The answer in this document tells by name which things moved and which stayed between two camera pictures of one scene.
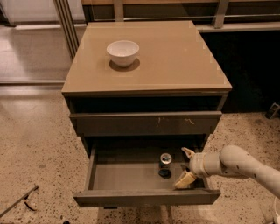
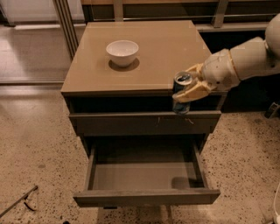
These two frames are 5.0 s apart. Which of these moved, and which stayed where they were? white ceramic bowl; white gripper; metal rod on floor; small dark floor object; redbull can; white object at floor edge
Moved: white gripper; redbull can
Stayed: white object at floor edge; small dark floor object; metal rod on floor; white ceramic bowl
